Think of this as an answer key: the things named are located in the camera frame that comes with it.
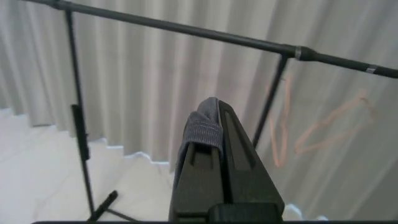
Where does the black clothes rack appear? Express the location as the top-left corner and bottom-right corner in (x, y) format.
(21, 0), (398, 222)

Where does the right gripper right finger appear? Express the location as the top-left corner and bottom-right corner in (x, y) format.
(218, 100), (285, 215)

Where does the white curtain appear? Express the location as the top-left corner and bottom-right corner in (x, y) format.
(0, 0), (398, 222)

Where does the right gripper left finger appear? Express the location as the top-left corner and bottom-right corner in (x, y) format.
(169, 142), (233, 222)

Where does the dark grey sleeveless top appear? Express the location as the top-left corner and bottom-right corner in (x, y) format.
(172, 96), (224, 187)

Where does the pink clothes hanger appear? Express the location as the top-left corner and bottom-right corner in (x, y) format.
(267, 74), (294, 169)
(294, 88), (377, 156)

